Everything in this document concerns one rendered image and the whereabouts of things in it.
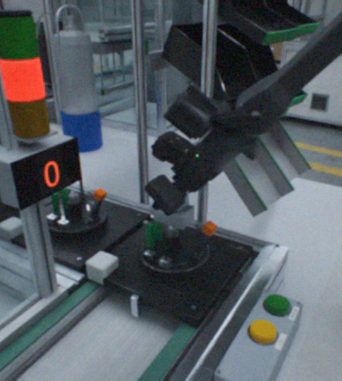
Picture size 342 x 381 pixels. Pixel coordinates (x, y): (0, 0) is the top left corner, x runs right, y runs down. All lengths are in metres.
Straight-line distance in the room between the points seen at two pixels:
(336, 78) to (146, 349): 4.40
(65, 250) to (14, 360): 0.25
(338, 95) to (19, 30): 4.50
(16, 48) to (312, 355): 0.68
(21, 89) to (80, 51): 1.01
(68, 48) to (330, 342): 1.24
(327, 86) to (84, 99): 3.68
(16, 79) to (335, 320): 0.71
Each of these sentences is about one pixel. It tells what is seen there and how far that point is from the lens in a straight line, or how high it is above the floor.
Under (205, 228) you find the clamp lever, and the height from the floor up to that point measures 1.07.
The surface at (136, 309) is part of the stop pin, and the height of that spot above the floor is 0.94.
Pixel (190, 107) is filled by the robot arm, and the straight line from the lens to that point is 0.60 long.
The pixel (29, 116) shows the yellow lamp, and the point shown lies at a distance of 0.57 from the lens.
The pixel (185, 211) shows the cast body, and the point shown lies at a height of 1.09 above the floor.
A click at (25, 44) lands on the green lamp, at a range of 0.56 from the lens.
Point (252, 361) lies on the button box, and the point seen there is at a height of 0.96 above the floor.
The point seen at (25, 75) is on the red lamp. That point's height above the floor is 1.34.
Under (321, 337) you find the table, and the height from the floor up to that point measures 0.86.
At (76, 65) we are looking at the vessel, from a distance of 1.57.
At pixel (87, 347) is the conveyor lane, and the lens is 0.72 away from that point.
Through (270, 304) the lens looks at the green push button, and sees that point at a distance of 0.71.
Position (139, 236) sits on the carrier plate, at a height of 0.97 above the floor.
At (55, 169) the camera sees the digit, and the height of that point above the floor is 1.21.
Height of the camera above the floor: 1.44
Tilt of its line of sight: 27 degrees down
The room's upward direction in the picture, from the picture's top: straight up
